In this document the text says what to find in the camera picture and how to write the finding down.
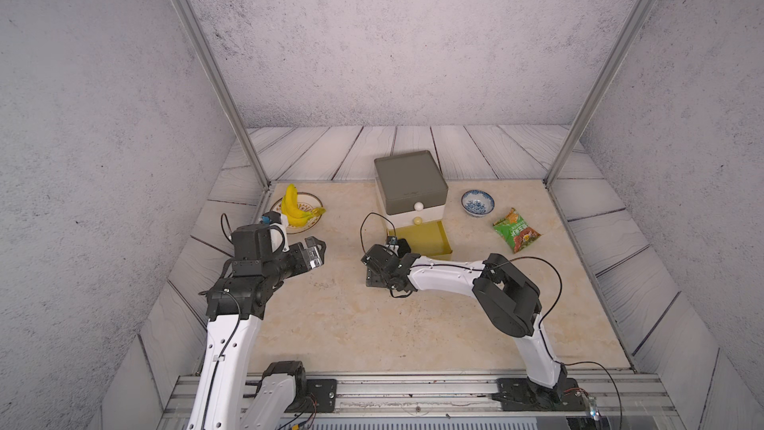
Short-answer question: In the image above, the left metal frame post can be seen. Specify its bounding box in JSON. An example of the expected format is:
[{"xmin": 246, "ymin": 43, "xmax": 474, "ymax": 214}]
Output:
[{"xmin": 170, "ymin": 0, "xmax": 271, "ymax": 188}]

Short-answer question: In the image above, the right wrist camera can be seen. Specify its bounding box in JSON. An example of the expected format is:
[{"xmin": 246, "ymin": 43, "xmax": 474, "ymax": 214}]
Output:
[{"xmin": 385, "ymin": 236, "xmax": 400, "ymax": 253}]

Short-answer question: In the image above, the aluminium mounting rail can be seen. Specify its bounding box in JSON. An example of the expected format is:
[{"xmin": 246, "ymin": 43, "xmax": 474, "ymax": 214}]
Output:
[{"xmin": 159, "ymin": 367, "xmax": 704, "ymax": 429}]

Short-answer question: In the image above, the yellow bottom drawer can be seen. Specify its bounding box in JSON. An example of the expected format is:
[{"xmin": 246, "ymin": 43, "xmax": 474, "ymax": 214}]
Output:
[{"xmin": 388, "ymin": 220, "xmax": 453, "ymax": 260}]

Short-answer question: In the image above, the metal frame post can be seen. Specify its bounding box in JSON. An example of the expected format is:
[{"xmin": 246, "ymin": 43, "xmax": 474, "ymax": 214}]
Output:
[
  {"xmin": 170, "ymin": 0, "xmax": 271, "ymax": 188},
  {"xmin": 543, "ymin": 0, "xmax": 658, "ymax": 190}
]

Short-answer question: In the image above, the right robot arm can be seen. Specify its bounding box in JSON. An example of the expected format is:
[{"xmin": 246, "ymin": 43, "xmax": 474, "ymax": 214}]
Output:
[{"xmin": 361, "ymin": 245, "xmax": 565, "ymax": 390}]

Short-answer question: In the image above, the right metal frame post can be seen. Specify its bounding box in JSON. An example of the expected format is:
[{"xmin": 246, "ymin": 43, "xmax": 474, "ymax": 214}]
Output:
[{"xmin": 543, "ymin": 0, "xmax": 658, "ymax": 190}]

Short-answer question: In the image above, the black brooch box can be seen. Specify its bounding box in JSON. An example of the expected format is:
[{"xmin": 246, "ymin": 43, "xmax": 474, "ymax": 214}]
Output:
[
  {"xmin": 397, "ymin": 239, "xmax": 412, "ymax": 258},
  {"xmin": 365, "ymin": 268, "xmax": 388, "ymax": 289}
]

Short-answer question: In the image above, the green snack packet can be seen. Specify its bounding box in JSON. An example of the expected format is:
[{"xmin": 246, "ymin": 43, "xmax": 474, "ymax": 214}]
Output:
[{"xmin": 493, "ymin": 208, "xmax": 541, "ymax": 254}]

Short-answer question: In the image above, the three-tier drawer cabinet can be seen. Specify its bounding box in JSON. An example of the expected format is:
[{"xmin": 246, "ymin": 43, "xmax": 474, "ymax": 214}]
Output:
[{"xmin": 374, "ymin": 150, "xmax": 449, "ymax": 232}]

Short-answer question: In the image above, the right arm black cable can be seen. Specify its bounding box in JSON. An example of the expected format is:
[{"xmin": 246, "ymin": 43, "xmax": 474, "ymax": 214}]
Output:
[{"xmin": 358, "ymin": 211, "xmax": 625, "ymax": 430}]

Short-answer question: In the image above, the yellow plastic banana bunch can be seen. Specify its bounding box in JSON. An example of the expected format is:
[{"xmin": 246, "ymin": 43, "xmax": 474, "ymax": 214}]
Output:
[{"xmin": 281, "ymin": 184, "xmax": 325, "ymax": 228}]

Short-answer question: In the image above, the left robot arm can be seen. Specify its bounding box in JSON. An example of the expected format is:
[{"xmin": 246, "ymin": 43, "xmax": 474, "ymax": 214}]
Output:
[{"xmin": 187, "ymin": 221, "xmax": 326, "ymax": 429}]

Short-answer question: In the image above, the blue white ceramic bowl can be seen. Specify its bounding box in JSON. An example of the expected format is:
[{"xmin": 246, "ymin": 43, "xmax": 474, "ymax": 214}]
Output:
[{"xmin": 461, "ymin": 189, "xmax": 495, "ymax": 218}]

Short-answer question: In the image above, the white plate with green rim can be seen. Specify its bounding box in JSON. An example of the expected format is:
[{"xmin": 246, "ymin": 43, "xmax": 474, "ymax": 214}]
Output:
[{"xmin": 271, "ymin": 186, "xmax": 325, "ymax": 234}]

